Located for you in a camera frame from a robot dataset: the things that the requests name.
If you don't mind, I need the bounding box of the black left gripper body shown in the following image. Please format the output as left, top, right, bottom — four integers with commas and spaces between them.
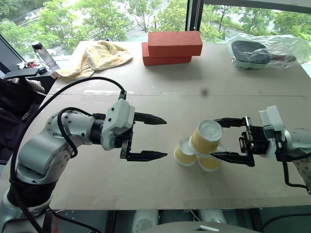
113, 125, 134, 161

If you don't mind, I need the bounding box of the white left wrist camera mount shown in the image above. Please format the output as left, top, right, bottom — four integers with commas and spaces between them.
101, 99, 136, 151

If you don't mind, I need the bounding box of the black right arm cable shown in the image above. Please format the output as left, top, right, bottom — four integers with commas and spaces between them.
276, 145, 311, 196

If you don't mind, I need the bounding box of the yellow paper cup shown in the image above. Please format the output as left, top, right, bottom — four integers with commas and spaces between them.
173, 136, 197, 167
189, 119, 224, 156
197, 143, 227, 172

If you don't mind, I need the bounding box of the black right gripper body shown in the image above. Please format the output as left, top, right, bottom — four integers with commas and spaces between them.
239, 116, 270, 156

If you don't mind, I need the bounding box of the paddle in plastic bag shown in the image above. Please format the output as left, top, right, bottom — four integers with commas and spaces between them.
225, 32, 310, 71

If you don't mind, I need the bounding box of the black table tennis paddle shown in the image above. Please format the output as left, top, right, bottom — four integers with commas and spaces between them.
231, 40, 297, 65

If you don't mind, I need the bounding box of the dark cloth bundle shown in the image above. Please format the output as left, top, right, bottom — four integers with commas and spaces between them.
0, 77, 47, 166

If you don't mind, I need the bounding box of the red foam brick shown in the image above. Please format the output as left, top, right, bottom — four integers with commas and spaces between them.
141, 42, 193, 67
147, 30, 204, 58

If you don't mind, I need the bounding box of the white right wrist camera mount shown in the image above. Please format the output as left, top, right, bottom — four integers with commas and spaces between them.
259, 105, 285, 158

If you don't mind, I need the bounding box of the white rounded shape under table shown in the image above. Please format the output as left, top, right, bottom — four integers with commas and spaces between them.
134, 209, 159, 233
198, 209, 227, 224

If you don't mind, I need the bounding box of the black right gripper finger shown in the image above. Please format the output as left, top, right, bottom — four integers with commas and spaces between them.
213, 117, 247, 129
209, 151, 256, 168

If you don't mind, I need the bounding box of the black flat stand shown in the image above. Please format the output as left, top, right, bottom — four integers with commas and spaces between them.
3, 67, 47, 80

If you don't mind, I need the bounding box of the clear water bottle black cap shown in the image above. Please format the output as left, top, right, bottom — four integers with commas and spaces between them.
31, 41, 57, 70

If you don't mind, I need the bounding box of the pale yellow towel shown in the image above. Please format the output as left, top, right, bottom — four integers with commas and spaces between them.
50, 40, 134, 80

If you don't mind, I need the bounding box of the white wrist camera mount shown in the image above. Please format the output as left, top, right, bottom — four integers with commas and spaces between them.
101, 99, 136, 151
259, 105, 285, 158

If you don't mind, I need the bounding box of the dark window frame post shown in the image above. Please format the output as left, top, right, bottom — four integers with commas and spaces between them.
185, 0, 205, 45

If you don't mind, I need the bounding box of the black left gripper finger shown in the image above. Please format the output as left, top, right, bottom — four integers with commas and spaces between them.
125, 150, 169, 163
134, 112, 168, 126

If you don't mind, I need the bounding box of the short black left arm cable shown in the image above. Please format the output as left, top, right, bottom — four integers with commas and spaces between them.
57, 107, 93, 159

